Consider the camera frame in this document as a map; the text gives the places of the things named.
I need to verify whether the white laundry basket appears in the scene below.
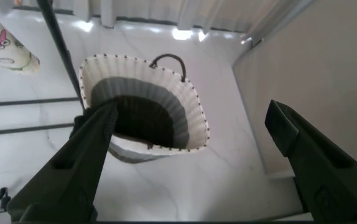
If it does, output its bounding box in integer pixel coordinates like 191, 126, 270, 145
78, 54, 211, 164

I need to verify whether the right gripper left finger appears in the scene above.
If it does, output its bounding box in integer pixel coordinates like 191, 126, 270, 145
7, 100, 119, 222

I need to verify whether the cream printed garment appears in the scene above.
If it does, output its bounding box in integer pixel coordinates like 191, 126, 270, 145
0, 0, 41, 75

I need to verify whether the black clothes rack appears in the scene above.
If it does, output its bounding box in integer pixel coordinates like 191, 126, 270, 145
0, 0, 85, 138

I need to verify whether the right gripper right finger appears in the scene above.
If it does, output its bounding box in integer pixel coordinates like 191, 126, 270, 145
264, 99, 357, 222

